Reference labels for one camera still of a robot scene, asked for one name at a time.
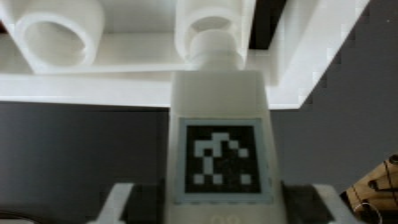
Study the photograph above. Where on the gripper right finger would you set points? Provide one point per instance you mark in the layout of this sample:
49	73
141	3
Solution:
338	209

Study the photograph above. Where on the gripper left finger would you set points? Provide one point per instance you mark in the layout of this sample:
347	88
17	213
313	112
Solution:
113	209

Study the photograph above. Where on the white chair leg tagged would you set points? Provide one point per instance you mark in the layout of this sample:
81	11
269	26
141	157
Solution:
223	187

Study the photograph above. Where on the white chair seat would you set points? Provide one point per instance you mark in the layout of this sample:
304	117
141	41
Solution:
88	36

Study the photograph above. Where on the white U-shaped obstacle frame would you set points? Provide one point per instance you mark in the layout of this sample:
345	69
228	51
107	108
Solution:
315	23

